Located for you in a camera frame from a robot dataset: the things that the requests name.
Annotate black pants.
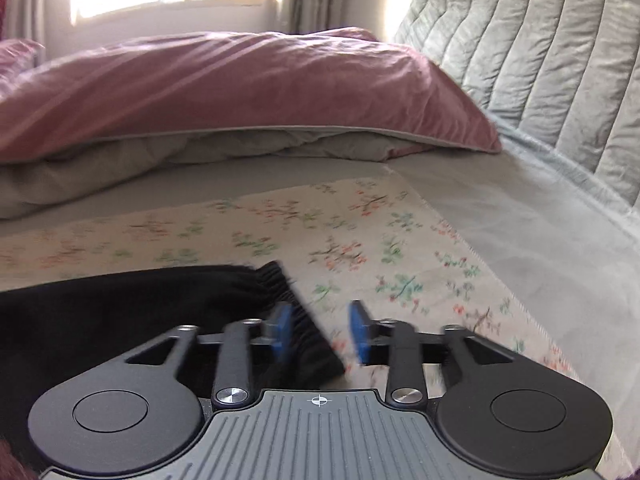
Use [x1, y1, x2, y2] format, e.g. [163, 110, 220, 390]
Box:
[1, 261, 345, 472]

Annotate floral bed sheet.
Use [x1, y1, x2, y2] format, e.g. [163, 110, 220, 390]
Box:
[1, 174, 588, 389]

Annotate pink and grey duvet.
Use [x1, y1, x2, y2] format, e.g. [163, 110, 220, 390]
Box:
[1, 28, 501, 219]

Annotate grey quilted headboard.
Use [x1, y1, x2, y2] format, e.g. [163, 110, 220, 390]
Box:
[396, 0, 639, 206]

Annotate pink pillow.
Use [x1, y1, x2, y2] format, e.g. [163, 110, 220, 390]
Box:
[0, 38, 44, 86]

